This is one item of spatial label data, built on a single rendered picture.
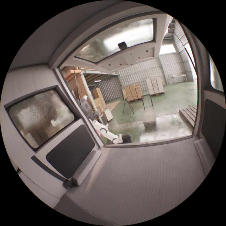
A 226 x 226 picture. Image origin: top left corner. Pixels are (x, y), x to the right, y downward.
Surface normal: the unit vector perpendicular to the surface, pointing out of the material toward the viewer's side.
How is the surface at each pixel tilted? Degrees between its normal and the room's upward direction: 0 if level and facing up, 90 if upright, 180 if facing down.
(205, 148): 0
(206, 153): 0
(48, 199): 88
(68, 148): 90
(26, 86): 95
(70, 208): 0
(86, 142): 90
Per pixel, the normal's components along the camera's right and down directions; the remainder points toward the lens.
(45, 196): 0.85, -0.23
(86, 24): -0.29, 0.56
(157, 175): -0.35, -0.89
